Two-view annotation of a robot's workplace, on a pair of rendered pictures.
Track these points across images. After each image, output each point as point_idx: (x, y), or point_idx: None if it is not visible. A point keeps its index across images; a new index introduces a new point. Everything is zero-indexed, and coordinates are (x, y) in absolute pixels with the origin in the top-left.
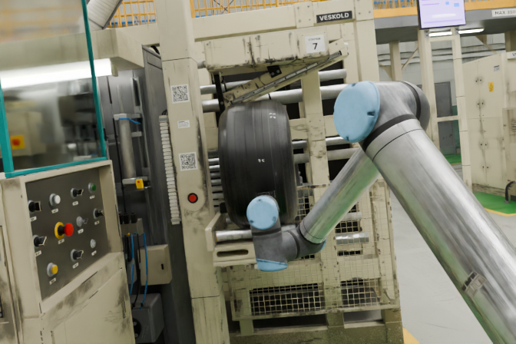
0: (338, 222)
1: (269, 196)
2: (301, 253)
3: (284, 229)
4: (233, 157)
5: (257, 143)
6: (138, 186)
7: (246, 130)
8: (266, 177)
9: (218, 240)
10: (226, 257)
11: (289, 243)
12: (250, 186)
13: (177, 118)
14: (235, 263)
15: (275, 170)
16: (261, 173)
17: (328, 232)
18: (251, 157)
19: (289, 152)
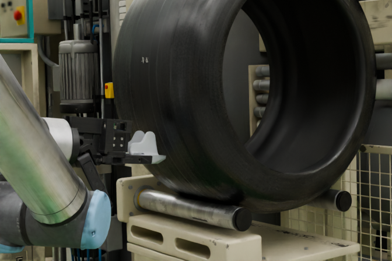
0: (20, 182)
1: (49, 120)
2: (31, 235)
3: (216, 215)
4: (118, 49)
5: (149, 25)
6: (106, 95)
7: None
8: (149, 95)
9: (142, 207)
10: (140, 240)
11: (6, 208)
12: (133, 108)
13: None
14: (148, 255)
15: (158, 83)
16: (143, 85)
17: (31, 201)
18: (136, 51)
19: (193, 48)
